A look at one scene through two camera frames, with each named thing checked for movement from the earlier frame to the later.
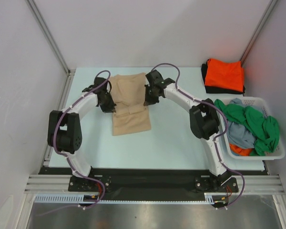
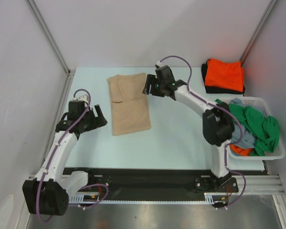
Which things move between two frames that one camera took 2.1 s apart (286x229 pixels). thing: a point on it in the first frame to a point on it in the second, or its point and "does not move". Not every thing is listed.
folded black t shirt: [216, 89] does not move
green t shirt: [264, 129] does not move
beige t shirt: [130, 115] does not move
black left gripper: [110, 108] to [101, 121]
